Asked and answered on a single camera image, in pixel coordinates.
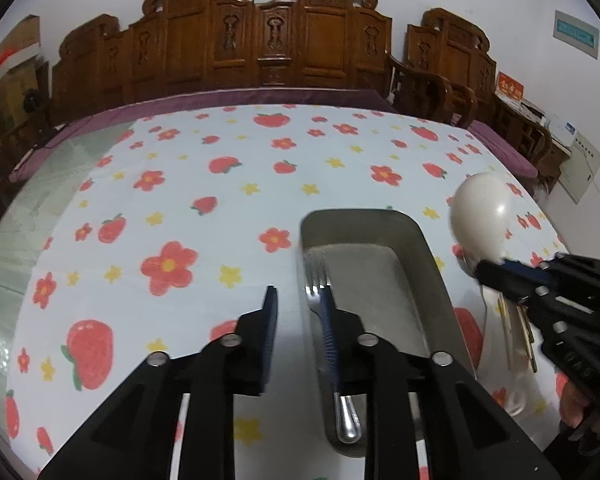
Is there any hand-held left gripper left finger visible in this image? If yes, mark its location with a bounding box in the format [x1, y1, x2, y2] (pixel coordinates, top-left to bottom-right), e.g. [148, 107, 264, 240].
[40, 286, 279, 480]

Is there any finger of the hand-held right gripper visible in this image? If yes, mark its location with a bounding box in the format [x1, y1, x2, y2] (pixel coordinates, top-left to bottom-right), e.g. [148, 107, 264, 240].
[474, 257, 556, 307]

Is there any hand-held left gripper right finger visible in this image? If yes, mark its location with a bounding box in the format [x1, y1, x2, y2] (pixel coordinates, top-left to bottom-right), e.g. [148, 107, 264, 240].
[319, 287, 561, 480]

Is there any light wooden chopstick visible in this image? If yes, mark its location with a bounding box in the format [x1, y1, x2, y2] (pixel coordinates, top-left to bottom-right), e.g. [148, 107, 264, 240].
[498, 294, 513, 366]

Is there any brown wooden chopstick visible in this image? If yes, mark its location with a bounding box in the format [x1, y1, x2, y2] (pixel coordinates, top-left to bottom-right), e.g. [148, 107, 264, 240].
[520, 307, 539, 374]

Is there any white round spoon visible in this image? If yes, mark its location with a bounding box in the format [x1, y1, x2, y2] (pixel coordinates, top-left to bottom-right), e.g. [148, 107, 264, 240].
[450, 172, 514, 273]

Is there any metal tray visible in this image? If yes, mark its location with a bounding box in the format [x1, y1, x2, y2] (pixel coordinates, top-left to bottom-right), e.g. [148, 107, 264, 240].
[297, 208, 478, 461]

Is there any metal fork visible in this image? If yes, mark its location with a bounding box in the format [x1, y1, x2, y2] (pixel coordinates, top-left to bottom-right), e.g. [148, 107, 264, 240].
[304, 252, 363, 445]

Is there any white plastic spork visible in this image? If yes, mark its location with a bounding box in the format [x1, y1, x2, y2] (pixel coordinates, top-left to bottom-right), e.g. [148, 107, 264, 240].
[480, 280, 527, 417]

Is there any person's right hand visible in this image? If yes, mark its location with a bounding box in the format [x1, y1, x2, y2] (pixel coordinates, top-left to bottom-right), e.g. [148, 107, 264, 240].
[559, 375, 595, 432]

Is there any purple armchair cushion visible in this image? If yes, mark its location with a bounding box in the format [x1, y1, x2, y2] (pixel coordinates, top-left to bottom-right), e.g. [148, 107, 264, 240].
[466, 119, 540, 179]

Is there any wooden side table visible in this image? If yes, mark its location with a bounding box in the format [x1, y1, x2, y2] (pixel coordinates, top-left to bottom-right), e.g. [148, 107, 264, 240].
[494, 95, 561, 183]

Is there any floral strawberry tablecloth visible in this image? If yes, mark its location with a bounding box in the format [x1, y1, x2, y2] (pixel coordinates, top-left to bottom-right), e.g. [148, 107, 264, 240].
[5, 102, 576, 480]

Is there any red box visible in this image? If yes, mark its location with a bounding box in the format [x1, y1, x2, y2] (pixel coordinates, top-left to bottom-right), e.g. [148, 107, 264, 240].
[495, 71, 525, 102]

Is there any carved wooden armchair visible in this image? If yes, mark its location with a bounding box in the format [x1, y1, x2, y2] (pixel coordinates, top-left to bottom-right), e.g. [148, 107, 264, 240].
[386, 7, 499, 128]

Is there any purple bench cushion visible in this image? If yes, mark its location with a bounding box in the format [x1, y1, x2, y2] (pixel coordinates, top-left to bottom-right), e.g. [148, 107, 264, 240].
[9, 87, 398, 183]

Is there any carved wooden bench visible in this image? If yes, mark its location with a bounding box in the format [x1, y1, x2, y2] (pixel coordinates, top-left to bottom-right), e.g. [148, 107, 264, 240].
[50, 0, 396, 126]

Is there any stack of cardboard boxes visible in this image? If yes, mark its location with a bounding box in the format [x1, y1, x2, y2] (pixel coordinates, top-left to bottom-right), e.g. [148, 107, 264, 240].
[0, 14, 51, 128]

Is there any white wall panel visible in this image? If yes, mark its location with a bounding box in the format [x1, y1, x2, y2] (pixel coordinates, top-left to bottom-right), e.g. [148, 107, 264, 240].
[559, 129, 600, 206]

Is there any green framed wall sign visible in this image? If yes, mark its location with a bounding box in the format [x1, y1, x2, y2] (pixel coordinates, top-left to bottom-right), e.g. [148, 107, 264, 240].
[552, 9, 600, 61]

